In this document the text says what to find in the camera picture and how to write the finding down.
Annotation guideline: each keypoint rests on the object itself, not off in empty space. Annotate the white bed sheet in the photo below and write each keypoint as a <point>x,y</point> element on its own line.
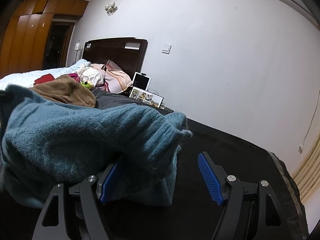
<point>27,79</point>

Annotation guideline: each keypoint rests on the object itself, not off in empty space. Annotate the wall lamp fixture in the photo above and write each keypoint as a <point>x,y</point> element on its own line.
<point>111,8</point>

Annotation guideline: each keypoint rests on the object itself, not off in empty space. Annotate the magenta garment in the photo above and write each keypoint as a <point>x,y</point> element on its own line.
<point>75,76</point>

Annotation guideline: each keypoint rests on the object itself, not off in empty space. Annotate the white framed tablet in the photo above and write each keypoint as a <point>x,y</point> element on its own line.
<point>141,81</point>

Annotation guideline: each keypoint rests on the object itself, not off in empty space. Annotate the teal knit sweater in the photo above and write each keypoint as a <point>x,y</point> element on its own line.
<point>44,143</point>

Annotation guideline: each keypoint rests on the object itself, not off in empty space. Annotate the dark wooden headboard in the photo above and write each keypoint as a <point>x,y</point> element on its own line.
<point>127,52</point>

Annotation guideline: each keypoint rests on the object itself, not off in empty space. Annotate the white wall switch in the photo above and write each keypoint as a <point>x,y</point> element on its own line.
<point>166,48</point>

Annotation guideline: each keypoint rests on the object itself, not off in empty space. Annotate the wooden wardrobe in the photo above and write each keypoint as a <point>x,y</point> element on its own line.
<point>25,37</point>

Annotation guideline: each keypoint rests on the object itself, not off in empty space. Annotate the white crumpled garment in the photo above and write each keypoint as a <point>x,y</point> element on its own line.
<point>91,75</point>

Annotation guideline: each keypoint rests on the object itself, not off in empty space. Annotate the cream curtain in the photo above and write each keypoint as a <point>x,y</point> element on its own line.
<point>306,175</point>

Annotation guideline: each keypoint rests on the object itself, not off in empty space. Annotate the bedside wall lamp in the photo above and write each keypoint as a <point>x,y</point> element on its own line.
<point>77,49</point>

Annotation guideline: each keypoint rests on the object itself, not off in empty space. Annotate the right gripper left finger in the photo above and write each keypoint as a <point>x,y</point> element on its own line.
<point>74,212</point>

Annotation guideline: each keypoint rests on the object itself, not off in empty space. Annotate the red folded garment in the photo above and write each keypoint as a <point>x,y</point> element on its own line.
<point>44,78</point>

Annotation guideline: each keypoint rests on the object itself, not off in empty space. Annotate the black cloth work mat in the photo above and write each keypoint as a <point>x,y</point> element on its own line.
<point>192,213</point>

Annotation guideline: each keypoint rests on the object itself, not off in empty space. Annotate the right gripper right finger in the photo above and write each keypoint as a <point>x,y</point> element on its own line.
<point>249,210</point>

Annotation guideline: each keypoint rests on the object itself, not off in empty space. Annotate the photo collage frame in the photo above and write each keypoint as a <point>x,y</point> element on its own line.
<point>146,97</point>

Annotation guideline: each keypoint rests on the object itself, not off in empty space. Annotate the brown fleece garment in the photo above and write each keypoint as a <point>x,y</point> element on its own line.
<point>65,89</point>

